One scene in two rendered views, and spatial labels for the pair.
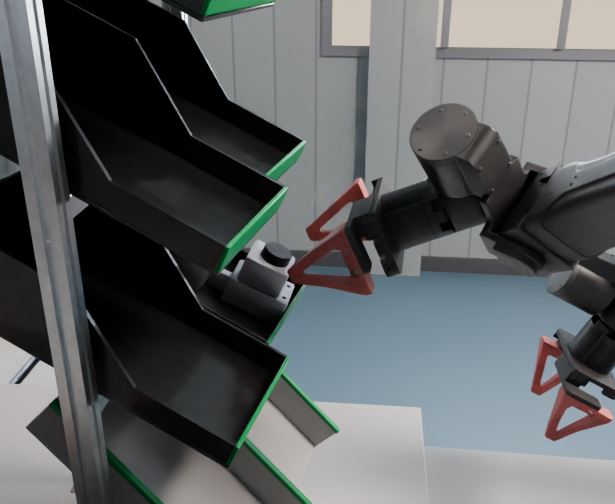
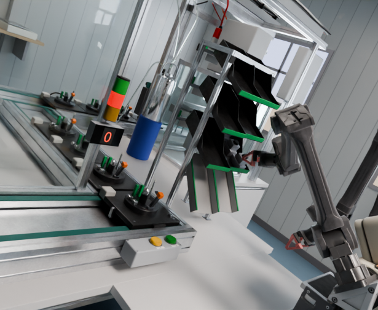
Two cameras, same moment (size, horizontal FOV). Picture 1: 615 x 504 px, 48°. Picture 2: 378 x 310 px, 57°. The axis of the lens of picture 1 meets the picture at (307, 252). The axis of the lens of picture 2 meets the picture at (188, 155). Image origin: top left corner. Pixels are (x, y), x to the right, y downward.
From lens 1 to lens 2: 1.02 m
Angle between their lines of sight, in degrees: 34
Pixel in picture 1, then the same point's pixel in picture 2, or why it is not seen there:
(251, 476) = (212, 193)
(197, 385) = (211, 159)
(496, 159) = not seen: hidden behind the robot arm
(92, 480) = (187, 158)
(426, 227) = (270, 160)
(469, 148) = (278, 141)
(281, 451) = (223, 203)
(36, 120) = (212, 99)
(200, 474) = (203, 184)
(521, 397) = not seen: outside the picture
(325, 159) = not seen: hidden behind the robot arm
